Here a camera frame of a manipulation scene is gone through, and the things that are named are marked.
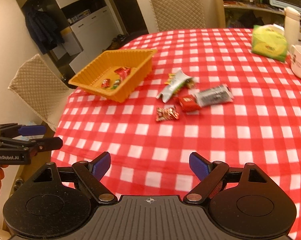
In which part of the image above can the beige quilted chair back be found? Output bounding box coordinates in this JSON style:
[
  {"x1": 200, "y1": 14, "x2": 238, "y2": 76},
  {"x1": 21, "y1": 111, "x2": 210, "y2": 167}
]
[{"x1": 150, "y1": 0, "x2": 206, "y2": 32}]

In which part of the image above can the red square snack packet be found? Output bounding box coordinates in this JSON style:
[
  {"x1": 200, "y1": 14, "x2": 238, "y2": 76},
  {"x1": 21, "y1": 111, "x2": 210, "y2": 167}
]
[{"x1": 178, "y1": 95, "x2": 201, "y2": 113}]

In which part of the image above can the white ceramic mug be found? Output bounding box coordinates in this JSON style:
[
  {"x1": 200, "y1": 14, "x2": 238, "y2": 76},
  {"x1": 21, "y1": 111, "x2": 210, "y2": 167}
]
[{"x1": 290, "y1": 45, "x2": 301, "y2": 78}]

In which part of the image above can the grey barcode snack packet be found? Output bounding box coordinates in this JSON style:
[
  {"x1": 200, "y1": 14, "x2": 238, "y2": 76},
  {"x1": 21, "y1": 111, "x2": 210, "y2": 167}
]
[{"x1": 194, "y1": 84, "x2": 234, "y2": 107}]

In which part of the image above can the silver white snack wrapper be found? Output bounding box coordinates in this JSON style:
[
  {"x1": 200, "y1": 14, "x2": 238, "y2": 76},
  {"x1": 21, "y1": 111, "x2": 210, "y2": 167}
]
[{"x1": 156, "y1": 69, "x2": 193, "y2": 103}]

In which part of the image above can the orange plastic tray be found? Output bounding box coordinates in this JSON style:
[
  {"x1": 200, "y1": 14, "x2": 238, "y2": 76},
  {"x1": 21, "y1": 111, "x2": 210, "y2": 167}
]
[{"x1": 69, "y1": 49, "x2": 157, "y2": 102}]

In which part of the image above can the green small candy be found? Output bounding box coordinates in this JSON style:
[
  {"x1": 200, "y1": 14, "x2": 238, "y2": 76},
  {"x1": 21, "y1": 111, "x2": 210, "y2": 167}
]
[{"x1": 111, "y1": 79, "x2": 122, "y2": 90}]

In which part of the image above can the beige quilted side chair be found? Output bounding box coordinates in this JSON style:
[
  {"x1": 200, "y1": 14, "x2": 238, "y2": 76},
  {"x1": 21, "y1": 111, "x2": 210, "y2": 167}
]
[{"x1": 8, "y1": 54, "x2": 73, "y2": 131}]

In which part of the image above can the large red snack packet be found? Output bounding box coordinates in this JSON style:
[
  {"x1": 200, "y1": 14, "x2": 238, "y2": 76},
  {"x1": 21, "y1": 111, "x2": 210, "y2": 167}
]
[{"x1": 114, "y1": 67, "x2": 131, "y2": 81}]

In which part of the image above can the green yellow tissue pack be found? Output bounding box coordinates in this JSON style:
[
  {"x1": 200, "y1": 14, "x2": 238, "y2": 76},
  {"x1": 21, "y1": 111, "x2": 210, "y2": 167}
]
[{"x1": 251, "y1": 25, "x2": 288, "y2": 62}]

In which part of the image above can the white thermos bottle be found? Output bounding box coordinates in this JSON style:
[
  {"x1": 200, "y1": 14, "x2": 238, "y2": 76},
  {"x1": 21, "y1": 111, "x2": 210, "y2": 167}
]
[{"x1": 284, "y1": 7, "x2": 301, "y2": 51}]

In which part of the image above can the yellow red small candy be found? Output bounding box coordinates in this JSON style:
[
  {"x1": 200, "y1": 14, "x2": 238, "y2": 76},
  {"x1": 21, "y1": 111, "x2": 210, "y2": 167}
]
[{"x1": 165, "y1": 73, "x2": 175, "y2": 85}]

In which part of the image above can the white drawer cabinet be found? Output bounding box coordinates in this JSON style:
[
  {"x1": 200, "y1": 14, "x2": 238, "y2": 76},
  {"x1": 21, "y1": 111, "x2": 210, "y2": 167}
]
[{"x1": 16, "y1": 0, "x2": 121, "y2": 78}]

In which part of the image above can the red white checkered tablecloth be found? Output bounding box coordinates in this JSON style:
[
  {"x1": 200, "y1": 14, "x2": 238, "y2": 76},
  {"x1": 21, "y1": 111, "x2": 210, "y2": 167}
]
[{"x1": 52, "y1": 29, "x2": 301, "y2": 239}]

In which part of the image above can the wooden shelf unit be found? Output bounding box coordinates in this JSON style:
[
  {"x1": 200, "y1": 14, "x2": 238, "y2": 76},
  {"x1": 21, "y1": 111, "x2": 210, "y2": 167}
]
[{"x1": 213, "y1": 0, "x2": 301, "y2": 46}]

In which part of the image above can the red gold candy wrapper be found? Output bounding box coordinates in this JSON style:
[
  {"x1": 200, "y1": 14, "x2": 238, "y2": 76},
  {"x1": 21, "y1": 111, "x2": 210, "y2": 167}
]
[{"x1": 156, "y1": 106, "x2": 179, "y2": 122}]

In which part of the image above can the dark hanging jacket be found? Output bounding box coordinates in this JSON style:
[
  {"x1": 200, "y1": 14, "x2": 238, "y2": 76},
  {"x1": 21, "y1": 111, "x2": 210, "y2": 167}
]
[{"x1": 25, "y1": 9, "x2": 65, "y2": 54}]

